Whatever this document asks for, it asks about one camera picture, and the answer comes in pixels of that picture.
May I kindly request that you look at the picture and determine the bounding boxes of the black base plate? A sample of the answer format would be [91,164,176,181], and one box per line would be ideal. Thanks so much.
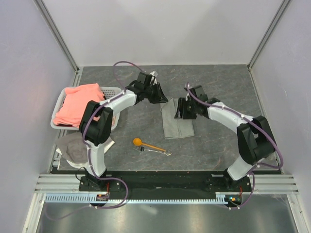
[79,170,252,193]

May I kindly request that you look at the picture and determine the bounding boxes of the left aluminium frame post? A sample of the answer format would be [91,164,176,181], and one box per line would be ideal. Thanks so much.
[34,0,80,73]

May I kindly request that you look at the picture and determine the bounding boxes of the grey and white cloth pile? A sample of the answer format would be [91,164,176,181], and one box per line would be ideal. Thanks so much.
[55,132,115,175]

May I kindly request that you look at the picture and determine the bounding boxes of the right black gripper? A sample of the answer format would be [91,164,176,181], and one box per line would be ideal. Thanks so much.
[174,98,197,119]

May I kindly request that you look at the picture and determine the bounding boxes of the salmon pink folded cloth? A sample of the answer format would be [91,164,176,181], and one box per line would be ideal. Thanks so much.
[52,83,105,128]

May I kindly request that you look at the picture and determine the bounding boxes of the grey cloth napkin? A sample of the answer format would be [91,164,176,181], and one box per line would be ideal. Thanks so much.
[160,97,194,139]

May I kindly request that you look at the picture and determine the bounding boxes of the clear-handled metal fork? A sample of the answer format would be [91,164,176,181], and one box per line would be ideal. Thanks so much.
[133,146,172,156]

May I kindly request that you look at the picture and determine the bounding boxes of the blue-grey cable duct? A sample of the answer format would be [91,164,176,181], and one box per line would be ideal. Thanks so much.
[45,193,238,204]

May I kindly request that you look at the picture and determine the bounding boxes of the right aluminium frame post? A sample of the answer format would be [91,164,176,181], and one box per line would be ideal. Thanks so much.
[247,0,292,71]

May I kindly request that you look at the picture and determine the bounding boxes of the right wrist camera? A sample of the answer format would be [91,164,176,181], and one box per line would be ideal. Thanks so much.
[185,94,191,101]

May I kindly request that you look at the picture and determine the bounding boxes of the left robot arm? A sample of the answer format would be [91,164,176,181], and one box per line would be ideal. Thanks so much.
[79,71,168,191]

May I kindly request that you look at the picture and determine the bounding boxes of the aluminium frame post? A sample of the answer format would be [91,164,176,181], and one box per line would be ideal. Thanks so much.
[34,0,80,73]
[247,0,292,71]

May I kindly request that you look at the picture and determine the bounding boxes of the beige patterned cloth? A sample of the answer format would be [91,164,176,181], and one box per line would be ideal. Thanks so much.
[111,115,120,129]

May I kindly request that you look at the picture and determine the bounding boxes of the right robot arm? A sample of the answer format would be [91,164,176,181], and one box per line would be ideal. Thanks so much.
[175,85,276,191]

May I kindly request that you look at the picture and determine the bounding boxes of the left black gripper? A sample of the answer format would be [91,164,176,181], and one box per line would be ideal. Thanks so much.
[144,83,168,105]

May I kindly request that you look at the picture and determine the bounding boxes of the orange plastic spoon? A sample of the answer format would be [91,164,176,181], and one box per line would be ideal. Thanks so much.
[133,138,166,151]

